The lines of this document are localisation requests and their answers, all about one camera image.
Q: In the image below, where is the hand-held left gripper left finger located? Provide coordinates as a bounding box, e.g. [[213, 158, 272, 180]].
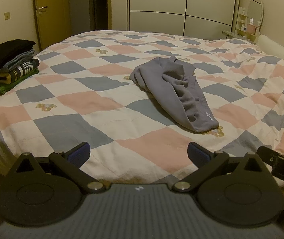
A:
[[8, 141, 109, 193]]

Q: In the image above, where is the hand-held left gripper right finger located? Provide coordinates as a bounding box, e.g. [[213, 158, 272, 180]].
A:
[[172, 141, 272, 193]]

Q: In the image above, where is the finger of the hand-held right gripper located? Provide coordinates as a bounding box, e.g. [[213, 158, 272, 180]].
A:
[[256, 145, 279, 173]]

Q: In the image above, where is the grey garment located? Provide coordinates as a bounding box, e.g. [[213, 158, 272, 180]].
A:
[[129, 56, 219, 133]]

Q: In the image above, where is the pink and blue checked blanket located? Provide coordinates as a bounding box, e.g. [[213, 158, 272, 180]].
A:
[[0, 30, 284, 183]]

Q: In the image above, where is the striped folded garment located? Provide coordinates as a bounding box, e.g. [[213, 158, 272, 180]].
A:
[[0, 59, 40, 84]]

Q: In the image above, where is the green folded garment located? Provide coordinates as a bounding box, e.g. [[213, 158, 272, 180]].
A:
[[0, 68, 40, 97]]

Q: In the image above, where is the white padded headboard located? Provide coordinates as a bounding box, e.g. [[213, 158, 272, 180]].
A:
[[257, 34, 284, 68]]

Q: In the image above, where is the blue-grey folded garment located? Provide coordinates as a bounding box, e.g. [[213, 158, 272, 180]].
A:
[[3, 49, 36, 71]]

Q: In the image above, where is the black folded garment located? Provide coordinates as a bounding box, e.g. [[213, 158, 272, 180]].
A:
[[0, 39, 36, 70]]

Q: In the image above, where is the white vanity table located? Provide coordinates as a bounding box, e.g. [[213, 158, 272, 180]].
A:
[[222, 30, 239, 39]]

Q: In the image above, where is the white vanity shelf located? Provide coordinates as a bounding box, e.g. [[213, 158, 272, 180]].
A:
[[235, 6, 260, 42]]

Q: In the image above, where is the wooden door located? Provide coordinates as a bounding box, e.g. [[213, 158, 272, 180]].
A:
[[33, 0, 70, 51]]

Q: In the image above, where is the oval vanity mirror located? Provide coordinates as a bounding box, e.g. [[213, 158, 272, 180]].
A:
[[247, 0, 264, 29]]

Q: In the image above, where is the white panelled wardrobe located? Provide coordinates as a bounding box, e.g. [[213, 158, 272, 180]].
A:
[[126, 0, 241, 40]]

